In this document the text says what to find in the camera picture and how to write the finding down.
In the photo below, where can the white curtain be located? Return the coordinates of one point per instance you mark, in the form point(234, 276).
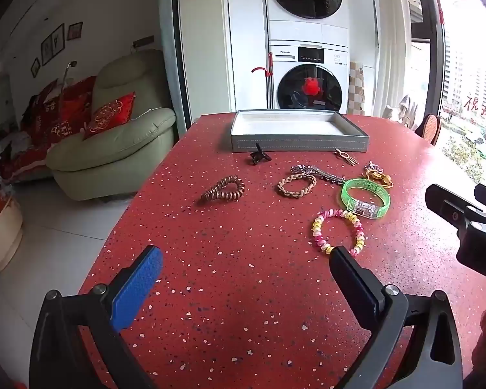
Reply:
point(395, 48)

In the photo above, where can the red blanket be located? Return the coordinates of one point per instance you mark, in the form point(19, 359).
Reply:
point(56, 121)

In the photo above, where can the black claw hair clip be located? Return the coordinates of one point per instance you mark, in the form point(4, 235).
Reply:
point(259, 157)

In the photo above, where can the gold hair clip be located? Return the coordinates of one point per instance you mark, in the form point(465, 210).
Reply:
point(380, 178)

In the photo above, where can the white dryer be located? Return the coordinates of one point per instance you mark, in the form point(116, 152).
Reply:
point(305, 0)

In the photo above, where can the checkered panel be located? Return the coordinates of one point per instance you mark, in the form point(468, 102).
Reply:
point(357, 89)

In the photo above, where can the grey jewelry tray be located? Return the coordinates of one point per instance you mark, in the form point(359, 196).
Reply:
point(299, 144)

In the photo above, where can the beige hair clip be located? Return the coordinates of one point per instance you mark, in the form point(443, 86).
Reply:
point(346, 157)

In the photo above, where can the beige round container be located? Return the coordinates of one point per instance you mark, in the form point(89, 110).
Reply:
point(2, 239)

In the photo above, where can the green armchair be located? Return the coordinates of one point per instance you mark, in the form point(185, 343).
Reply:
point(117, 146)

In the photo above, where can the silver star hair clip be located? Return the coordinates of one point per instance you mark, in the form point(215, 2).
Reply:
point(316, 171)

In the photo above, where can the white washing machine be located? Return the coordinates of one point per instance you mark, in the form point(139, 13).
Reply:
point(307, 89)

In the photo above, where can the red embroidered cushion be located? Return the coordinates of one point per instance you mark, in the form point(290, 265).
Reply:
point(109, 115)

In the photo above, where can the large picture frame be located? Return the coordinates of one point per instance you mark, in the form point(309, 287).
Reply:
point(52, 44)

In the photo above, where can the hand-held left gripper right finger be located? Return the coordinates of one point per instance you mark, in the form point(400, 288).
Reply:
point(350, 279)

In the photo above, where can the beige plush slippers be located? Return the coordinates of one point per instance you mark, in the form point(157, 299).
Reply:
point(403, 109)

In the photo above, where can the silver crystal brooch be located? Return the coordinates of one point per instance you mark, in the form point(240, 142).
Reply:
point(372, 166)

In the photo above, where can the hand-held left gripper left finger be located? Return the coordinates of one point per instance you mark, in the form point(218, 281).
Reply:
point(139, 283)

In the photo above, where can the small picture frame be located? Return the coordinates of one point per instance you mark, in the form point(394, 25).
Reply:
point(75, 30)

